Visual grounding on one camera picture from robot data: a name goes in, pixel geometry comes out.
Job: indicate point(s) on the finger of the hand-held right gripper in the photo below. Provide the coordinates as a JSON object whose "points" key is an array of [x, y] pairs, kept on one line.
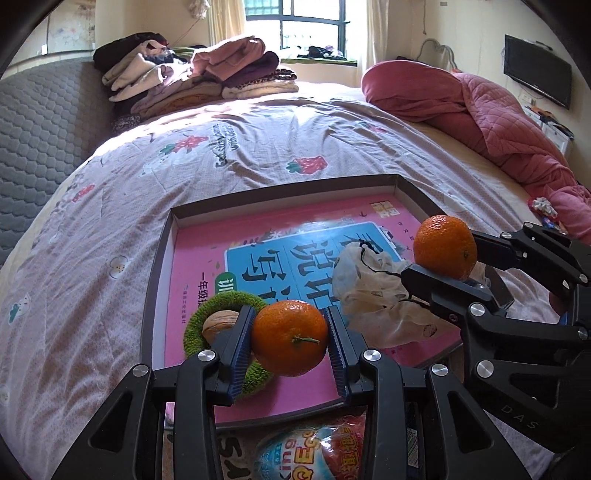
{"points": [[443, 288], [498, 251]]}

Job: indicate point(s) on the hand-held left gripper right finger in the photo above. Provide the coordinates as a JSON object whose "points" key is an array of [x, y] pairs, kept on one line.
{"points": [[339, 357]]}

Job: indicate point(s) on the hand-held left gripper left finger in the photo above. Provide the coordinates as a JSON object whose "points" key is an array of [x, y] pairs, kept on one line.
{"points": [[242, 353]]}

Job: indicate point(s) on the walnut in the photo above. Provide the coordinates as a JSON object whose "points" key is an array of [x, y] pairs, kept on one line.
{"points": [[217, 327]]}

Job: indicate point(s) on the orange mandarin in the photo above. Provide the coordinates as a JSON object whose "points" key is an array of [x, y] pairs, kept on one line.
{"points": [[445, 247], [286, 337]]}

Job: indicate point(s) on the green knitted hair scrunchie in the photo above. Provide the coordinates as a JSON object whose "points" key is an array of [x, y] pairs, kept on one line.
{"points": [[217, 302]]}

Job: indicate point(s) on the white plastic bag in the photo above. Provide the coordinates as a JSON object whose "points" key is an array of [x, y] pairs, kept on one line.
{"points": [[378, 304]]}

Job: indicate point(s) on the pink box lid tray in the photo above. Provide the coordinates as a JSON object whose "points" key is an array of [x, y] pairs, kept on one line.
{"points": [[154, 286]]}

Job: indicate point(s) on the small blue snack packet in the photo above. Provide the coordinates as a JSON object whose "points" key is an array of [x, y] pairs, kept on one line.
{"points": [[551, 224]]}

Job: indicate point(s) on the colourful snack packet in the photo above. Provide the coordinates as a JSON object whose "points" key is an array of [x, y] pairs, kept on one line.
{"points": [[300, 454]]}

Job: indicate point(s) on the pink workbook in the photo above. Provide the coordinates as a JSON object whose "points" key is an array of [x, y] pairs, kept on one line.
{"points": [[198, 249]]}

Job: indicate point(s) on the pink quilted blanket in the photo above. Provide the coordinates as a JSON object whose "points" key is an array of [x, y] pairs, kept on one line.
{"points": [[508, 134]]}

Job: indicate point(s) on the pink pillow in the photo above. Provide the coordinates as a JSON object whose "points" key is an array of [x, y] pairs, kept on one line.
{"points": [[406, 92]]}

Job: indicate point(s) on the strawberry printed bed sheet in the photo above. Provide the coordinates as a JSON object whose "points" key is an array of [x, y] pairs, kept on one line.
{"points": [[115, 207]]}

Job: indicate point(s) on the white curved chair back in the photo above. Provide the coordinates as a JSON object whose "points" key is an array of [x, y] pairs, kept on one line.
{"points": [[436, 46]]}

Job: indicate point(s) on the beige curtain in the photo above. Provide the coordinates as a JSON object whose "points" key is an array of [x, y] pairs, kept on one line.
{"points": [[228, 21], [376, 32]]}

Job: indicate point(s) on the green windowsill mat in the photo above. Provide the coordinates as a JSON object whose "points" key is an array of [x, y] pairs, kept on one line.
{"points": [[318, 61]]}

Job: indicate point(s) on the clothes heap on windowsill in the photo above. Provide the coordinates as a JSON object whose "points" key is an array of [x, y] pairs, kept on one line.
{"points": [[323, 51]]}

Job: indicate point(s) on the pile of folded clothes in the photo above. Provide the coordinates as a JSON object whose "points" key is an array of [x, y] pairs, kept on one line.
{"points": [[194, 74]]}

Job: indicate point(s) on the dark framed window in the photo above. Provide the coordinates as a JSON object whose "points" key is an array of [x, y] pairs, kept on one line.
{"points": [[314, 23]]}

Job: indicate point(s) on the grey quilted headboard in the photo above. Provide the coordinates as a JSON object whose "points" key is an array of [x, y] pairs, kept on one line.
{"points": [[41, 138]]}

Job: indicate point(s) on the black wall television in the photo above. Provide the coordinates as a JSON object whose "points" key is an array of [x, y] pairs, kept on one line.
{"points": [[535, 69]]}

